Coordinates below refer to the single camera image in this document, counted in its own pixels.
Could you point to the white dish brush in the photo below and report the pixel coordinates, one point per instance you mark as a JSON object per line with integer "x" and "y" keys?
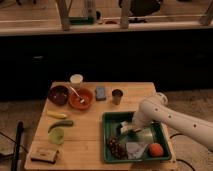
{"x": 120, "y": 129}

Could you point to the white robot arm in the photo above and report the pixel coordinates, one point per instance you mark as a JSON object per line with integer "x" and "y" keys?
{"x": 154, "y": 108}

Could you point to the dark metal cup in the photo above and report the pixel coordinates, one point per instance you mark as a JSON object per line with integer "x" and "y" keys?
{"x": 117, "y": 95}

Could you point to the orange bowl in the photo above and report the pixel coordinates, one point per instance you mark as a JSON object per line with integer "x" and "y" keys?
{"x": 74, "y": 100}

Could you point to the metal spoon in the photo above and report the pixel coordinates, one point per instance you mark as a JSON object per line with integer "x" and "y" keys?
{"x": 81, "y": 99}

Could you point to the white cup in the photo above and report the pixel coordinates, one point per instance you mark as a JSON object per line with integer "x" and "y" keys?
{"x": 76, "y": 80}

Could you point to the green plastic tray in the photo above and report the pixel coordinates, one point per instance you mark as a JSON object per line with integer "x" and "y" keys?
{"x": 154, "y": 133}

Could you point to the dark brown bowl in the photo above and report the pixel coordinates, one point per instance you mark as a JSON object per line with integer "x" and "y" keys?
{"x": 58, "y": 95}

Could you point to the green cucumber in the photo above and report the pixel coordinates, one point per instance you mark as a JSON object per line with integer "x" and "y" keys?
{"x": 66, "y": 123}

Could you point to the yellow banana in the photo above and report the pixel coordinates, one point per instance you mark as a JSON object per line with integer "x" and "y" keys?
{"x": 56, "y": 115}

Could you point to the wooden table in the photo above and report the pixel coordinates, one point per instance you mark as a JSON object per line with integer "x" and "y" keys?
{"x": 82, "y": 146}

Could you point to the bunch of dark grapes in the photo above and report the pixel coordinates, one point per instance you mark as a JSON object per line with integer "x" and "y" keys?
{"x": 116, "y": 148}

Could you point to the grey folded cloth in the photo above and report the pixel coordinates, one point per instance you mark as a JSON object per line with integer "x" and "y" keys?
{"x": 135, "y": 150}

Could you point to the light green cup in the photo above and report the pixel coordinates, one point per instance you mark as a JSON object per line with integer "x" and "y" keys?
{"x": 56, "y": 136}

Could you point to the orange fruit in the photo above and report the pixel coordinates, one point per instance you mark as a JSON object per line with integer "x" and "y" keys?
{"x": 156, "y": 150}

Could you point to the black office chair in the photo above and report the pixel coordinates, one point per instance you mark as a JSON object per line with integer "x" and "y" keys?
{"x": 140, "y": 8}

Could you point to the brown wooden block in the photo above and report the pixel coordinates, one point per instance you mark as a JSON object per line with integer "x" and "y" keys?
{"x": 44, "y": 155}

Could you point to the black pole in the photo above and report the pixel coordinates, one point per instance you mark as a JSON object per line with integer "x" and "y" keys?
{"x": 17, "y": 144}

